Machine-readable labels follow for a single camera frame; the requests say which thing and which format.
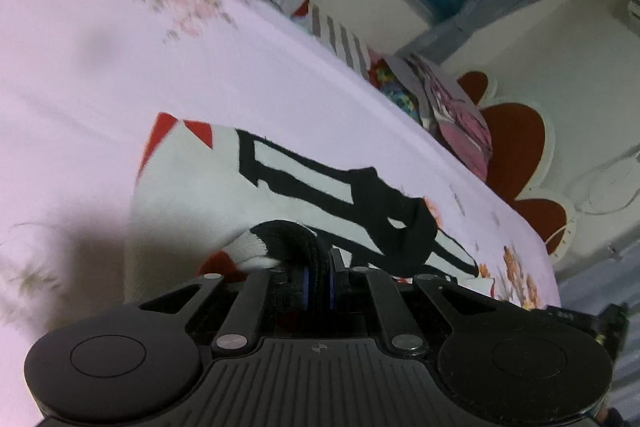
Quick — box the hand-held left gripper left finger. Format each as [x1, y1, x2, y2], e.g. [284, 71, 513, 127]
[137, 264, 314, 354]

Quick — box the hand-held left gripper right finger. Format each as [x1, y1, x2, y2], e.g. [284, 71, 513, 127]
[327, 249, 502, 354]

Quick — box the striped knit sweater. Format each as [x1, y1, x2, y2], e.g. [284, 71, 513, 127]
[122, 112, 497, 308]

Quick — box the stack of pink folded clothes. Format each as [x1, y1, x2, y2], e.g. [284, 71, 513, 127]
[372, 53, 495, 182]

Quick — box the red scalloped headboard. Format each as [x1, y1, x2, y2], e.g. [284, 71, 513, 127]
[456, 71, 576, 264]

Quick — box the grey striped pillow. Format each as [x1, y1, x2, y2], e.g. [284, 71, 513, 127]
[309, 3, 375, 74]

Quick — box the pink floral bed sheet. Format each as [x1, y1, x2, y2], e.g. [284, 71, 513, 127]
[0, 0, 562, 427]

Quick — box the white cable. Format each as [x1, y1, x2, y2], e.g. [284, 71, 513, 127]
[542, 146, 640, 248]

